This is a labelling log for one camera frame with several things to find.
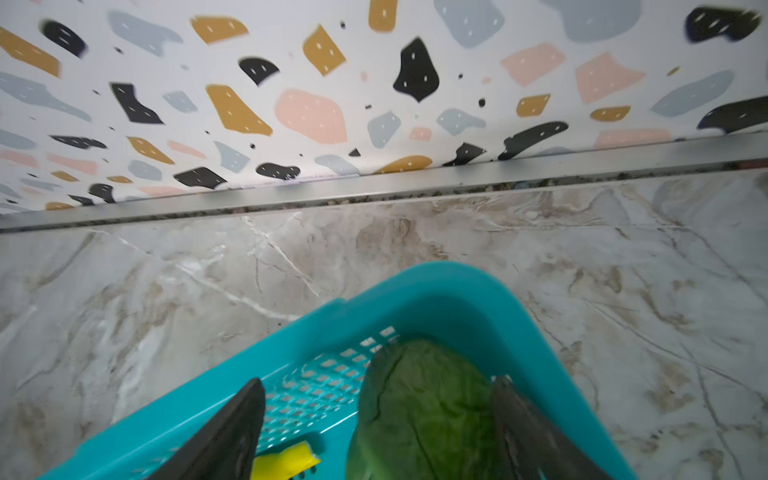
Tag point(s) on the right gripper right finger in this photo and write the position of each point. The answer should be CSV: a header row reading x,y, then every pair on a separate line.
x,y
531,446

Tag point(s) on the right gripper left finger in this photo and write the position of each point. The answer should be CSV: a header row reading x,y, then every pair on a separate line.
x,y
225,447

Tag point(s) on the dark green avocado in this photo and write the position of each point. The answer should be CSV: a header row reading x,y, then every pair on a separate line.
x,y
424,412

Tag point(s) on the yellow banana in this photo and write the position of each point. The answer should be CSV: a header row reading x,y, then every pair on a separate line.
x,y
293,462

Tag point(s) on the teal plastic basket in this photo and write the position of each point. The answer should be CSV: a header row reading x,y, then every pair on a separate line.
x,y
312,371

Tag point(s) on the aluminium rail frame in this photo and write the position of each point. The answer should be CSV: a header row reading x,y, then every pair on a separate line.
x,y
703,155

